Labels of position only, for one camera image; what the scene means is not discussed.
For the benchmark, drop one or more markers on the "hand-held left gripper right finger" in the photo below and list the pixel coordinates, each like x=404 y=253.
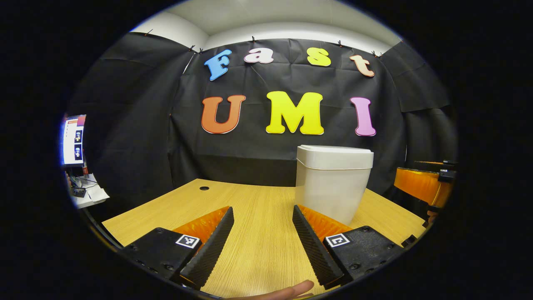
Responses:
x=312 y=250

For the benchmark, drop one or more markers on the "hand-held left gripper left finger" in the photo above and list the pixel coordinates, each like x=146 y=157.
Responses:
x=208 y=254

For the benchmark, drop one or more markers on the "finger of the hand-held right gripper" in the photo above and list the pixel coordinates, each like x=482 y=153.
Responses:
x=416 y=183

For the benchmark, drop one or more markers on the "white desktop garbage bin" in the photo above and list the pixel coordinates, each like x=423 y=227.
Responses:
x=329 y=187

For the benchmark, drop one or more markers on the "wooden desktop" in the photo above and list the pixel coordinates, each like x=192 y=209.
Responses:
x=258 y=233

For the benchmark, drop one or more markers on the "black backdrop cloth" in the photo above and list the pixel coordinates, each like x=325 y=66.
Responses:
x=250 y=158

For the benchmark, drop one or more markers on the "white papers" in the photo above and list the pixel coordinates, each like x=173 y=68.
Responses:
x=93 y=193

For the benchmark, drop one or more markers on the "computer monitor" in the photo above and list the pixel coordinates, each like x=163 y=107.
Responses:
x=74 y=141

